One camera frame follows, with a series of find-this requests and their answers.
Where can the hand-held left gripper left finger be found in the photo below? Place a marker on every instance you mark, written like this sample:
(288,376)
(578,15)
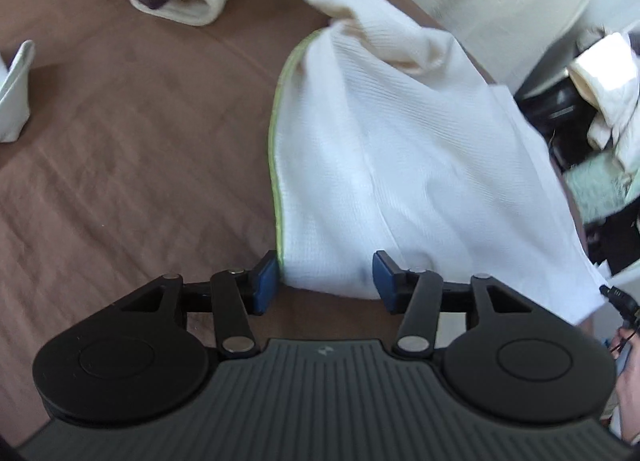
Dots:
(265,286)

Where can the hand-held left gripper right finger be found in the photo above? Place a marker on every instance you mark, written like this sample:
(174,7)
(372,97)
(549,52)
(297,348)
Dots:
(385,283)

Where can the white waffle garment green trim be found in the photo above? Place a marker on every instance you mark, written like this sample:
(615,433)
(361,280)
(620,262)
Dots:
(410,166)

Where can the person's right hand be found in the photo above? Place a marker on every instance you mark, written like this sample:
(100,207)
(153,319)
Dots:
(631,391)

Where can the brown bed sheet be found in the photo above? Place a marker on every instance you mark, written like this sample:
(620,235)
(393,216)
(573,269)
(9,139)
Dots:
(125,166)

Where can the pale green quilt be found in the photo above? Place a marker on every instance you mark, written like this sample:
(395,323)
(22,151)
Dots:
(595,186)

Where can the black glossy object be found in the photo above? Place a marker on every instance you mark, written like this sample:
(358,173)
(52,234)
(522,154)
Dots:
(555,106)

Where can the cream draped cover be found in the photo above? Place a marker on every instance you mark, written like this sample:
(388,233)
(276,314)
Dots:
(500,1)

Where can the white folded cloth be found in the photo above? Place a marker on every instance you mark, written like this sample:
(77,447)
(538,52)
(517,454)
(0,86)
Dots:
(15,101)

